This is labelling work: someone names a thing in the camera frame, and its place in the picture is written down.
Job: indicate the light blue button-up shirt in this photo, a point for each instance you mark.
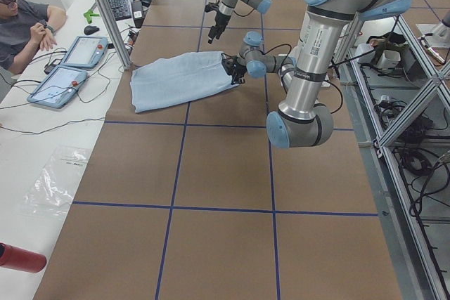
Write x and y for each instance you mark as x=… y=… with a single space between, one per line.
x=172 y=81

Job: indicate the red cylindrical bottle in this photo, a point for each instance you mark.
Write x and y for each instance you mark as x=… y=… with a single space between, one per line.
x=20 y=259

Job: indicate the green plastic clip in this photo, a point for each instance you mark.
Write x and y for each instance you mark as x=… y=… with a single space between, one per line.
x=89 y=15

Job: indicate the seated person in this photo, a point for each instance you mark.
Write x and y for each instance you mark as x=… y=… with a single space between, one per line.
x=27 y=28

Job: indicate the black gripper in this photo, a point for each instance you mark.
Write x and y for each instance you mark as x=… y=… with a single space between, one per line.
x=235 y=68
x=219 y=20

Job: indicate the blue teach pendant upper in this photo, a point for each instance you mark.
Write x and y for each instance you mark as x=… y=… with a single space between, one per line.
x=85 y=52

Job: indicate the black keyboard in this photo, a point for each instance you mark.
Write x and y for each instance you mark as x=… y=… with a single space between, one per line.
x=121 y=9

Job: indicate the grey aluminium frame post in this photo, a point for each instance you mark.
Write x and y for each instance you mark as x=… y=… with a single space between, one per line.
x=114 y=33

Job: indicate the black computer mouse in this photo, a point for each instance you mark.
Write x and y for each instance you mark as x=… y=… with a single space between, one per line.
x=91 y=29

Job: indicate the blue teach pendant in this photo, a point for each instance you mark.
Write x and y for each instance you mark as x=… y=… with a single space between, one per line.
x=59 y=87
x=85 y=52

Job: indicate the blue teach pendant lower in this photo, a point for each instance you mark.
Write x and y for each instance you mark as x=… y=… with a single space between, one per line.
x=59 y=87

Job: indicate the clear plastic bag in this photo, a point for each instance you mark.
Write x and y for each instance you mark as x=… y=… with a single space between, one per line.
x=53 y=192

